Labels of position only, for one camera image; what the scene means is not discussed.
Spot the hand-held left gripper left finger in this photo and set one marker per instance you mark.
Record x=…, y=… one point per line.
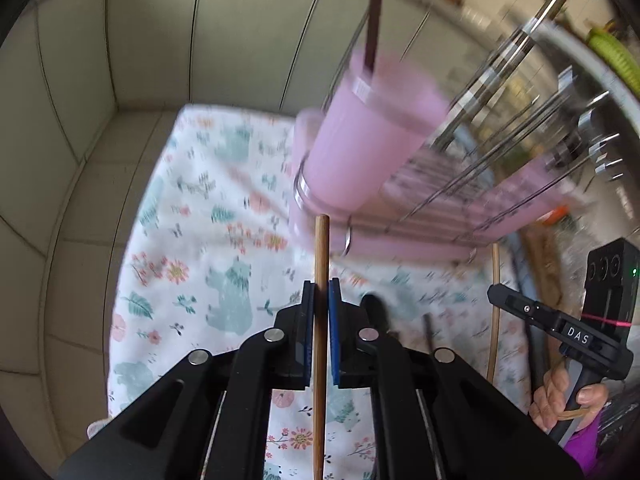
x=309, y=320

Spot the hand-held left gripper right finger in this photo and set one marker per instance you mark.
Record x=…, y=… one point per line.
x=334, y=320

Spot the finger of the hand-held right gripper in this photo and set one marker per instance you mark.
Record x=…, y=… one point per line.
x=520, y=305

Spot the light wooden chopstick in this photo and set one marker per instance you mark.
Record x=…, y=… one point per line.
x=494, y=310
x=321, y=260

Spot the pink utensil holder cup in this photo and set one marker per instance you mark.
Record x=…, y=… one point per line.
x=360, y=145

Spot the person's right hand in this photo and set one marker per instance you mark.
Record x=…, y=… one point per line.
x=542, y=400

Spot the brown wooden board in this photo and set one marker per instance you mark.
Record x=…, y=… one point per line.
x=542, y=260

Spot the pink drip tray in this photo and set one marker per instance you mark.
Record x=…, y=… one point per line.
x=425, y=245

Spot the floral printed cloth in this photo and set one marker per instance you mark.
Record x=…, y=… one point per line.
x=200, y=210

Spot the dark brown chopstick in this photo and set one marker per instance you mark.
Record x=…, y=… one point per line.
x=374, y=20

